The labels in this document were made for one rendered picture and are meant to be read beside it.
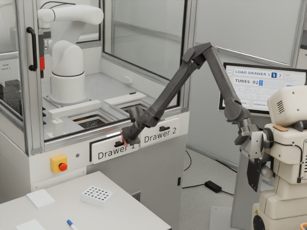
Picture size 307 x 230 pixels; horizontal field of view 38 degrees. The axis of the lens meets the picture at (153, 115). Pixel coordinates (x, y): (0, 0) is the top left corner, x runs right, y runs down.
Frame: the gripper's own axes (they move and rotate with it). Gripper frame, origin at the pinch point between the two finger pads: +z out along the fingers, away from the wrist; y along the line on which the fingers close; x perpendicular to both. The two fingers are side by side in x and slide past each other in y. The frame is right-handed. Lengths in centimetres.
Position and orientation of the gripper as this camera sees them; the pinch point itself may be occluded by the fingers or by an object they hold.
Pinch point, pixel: (124, 143)
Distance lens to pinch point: 233.5
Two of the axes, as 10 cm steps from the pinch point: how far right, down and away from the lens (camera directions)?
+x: -7.8, 1.9, -6.0
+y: -4.6, -8.3, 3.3
